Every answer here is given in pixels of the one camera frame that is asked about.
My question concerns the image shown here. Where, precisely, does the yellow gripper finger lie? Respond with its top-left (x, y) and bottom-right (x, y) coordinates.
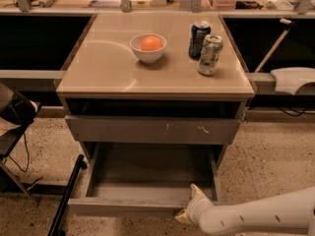
top-left (174, 209), bottom-right (191, 224)
top-left (190, 184), bottom-right (206, 198)

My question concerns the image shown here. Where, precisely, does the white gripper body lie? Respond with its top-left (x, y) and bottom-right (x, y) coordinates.
top-left (186, 195), bottom-right (214, 225)

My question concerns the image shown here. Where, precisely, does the grey drawer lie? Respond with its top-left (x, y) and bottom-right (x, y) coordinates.
top-left (69, 143), bottom-right (219, 218)
top-left (66, 115), bottom-right (240, 145)

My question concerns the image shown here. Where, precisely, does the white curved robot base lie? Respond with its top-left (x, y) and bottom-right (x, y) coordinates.
top-left (271, 67), bottom-right (315, 95)

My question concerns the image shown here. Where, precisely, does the grey top drawer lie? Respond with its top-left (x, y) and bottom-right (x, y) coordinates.
top-left (66, 115), bottom-right (240, 145)

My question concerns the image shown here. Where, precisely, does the grey drawer cabinet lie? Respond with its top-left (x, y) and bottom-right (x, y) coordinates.
top-left (57, 12), bottom-right (254, 156)

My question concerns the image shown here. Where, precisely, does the black metal stand leg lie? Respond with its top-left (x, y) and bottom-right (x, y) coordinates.
top-left (47, 154), bottom-right (87, 236)

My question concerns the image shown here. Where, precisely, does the green white soda can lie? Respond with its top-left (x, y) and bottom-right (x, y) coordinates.
top-left (198, 34), bottom-right (223, 76)

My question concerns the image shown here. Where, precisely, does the white bowl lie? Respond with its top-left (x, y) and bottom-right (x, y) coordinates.
top-left (129, 33), bottom-right (167, 64)

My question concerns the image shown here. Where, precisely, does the orange fruit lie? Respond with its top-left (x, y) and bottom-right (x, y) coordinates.
top-left (141, 35), bottom-right (162, 51)

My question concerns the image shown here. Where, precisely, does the blue soda can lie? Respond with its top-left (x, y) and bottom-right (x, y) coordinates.
top-left (189, 21), bottom-right (211, 59)

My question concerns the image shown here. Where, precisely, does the white stick with tip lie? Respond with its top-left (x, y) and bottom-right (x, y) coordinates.
top-left (255, 18), bottom-right (295, 73)

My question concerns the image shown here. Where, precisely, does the black chair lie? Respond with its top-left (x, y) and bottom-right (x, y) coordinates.
top-left (0, 84), bottom-right (40, 206)

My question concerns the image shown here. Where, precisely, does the black cable on floor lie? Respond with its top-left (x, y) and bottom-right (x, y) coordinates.
top-left (7, 132), bottom-right (31, 173)

